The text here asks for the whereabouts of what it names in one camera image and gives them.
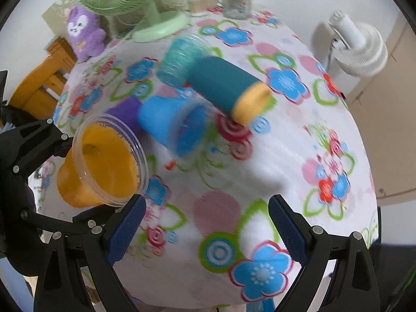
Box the purple plush toy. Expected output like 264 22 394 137
66 4 106 63

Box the floral tablecloth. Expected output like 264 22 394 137
30 4 379 309

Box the purple plastic cup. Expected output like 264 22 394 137
105 96 144 137

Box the teal glitter cup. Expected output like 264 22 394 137
157 34 211 89

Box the orange plastic cup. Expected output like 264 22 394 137
56 113 150 209

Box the green desk fan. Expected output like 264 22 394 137
71 0 190 44

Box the orange wooden chair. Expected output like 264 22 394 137
9 37 77 120

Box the black fan power cable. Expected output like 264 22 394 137
324 37 341 72

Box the cotton swab container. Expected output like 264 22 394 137
187 0 207 16

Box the dark teal yellow cup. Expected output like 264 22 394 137
187 56 271 126

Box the blue plastic cup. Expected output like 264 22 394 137
138 96 212 158

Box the green cartoon wall mat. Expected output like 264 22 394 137
42 0 217 39

